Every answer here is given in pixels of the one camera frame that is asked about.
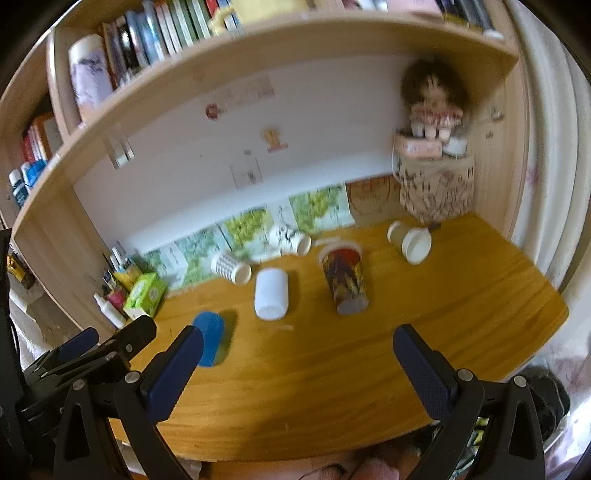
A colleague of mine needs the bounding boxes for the wooden shelf unit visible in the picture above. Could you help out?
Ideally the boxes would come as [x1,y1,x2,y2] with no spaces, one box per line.
[0,0,532,333]

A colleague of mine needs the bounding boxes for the pink flat box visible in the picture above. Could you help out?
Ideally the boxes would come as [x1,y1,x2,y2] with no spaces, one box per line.
[392,133,443,160]

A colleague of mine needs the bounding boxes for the white wall hook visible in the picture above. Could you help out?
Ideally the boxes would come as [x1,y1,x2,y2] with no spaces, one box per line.
[107,124,136,169]

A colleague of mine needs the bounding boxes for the brown haired doll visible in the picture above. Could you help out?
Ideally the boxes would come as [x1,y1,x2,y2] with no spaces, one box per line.
[401,58,469,141]

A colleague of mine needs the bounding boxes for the beige cup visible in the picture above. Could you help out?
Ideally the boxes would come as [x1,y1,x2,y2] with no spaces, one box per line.
[387,220,433,265]

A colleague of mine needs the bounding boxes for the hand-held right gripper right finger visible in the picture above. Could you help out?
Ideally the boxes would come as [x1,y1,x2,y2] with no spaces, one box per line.
[392,324,548,480]

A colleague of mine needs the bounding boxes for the plain white cup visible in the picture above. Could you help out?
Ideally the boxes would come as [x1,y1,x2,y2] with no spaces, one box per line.
[254,268,289,321]

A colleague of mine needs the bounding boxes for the white curtain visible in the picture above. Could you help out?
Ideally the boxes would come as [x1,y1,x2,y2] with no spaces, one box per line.
[505,0,591,296]

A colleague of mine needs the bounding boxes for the pale wall paper strip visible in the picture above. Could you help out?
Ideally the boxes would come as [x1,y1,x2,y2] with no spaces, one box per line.
[221,76,276,108]

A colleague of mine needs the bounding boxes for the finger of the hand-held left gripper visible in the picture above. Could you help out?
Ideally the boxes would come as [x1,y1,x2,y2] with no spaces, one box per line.
[28,328,100,371]
[62,316,158,385]

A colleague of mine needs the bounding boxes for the brown small bottle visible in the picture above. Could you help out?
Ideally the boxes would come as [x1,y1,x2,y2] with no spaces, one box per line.
[6,251,37,291]

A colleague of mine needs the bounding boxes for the patterned round box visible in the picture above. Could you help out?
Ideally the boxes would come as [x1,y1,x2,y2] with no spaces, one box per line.
[398,154,476,226]

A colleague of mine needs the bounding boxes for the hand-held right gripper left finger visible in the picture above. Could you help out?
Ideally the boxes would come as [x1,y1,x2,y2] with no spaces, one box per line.
[53,325,205,480]

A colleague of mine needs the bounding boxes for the yellow wall sticker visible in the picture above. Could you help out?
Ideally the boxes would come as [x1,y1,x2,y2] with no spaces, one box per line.
[261,127,289,153]

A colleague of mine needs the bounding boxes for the white spray bottle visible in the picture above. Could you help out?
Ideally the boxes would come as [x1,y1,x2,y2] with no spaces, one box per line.
[93,294,127,329]

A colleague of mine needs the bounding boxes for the blue cup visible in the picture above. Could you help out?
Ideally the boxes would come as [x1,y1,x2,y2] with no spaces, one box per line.
[191,311,226,368]

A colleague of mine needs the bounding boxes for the white printed cylinder vase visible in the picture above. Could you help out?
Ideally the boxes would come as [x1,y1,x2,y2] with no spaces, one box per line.
[68,34,115,123]

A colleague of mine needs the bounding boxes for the yellow pen holder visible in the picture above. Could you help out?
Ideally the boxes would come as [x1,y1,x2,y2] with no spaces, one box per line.
[111,247,145,292]

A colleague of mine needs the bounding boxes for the row of dark books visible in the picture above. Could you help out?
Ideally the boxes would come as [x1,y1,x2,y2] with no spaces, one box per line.
[342,0,505,40]

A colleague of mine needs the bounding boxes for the pink small bottle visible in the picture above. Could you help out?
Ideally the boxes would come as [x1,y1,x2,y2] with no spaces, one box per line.
[105,285,128,311]

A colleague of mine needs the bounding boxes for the white sketch paper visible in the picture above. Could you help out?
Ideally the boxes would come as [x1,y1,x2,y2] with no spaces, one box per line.
[230,156,265,190]

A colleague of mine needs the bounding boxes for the white dotted cup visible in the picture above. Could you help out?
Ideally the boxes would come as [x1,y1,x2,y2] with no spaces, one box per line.
[211,252,253,286]

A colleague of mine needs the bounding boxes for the large green landscape card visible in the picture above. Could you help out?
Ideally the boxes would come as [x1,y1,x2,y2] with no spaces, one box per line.
[289,183,355,235]

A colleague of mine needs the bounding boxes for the green tissue box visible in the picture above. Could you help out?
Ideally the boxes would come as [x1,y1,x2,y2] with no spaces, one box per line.
[123,272,168,319]

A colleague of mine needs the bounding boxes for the brown drawing card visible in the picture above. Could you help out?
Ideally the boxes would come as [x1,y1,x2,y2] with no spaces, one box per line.
[346,178,407,226]

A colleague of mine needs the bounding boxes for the orange and red books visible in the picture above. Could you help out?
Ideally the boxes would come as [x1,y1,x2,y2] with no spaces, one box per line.
[21,114,64,163]

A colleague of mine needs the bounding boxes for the row of upright books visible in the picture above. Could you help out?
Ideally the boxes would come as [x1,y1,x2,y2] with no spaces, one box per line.
[99,0,245,89]

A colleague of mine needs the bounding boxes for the dark shoe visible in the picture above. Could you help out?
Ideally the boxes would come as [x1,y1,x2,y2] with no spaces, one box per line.
[526,367,572,441]

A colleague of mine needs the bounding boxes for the white printed mug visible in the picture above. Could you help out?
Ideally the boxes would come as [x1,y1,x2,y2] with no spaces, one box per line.
[269,223,313,257]

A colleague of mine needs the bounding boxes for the colourful patterned cup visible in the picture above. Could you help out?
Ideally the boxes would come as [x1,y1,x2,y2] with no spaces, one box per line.
[318,238,370,316]

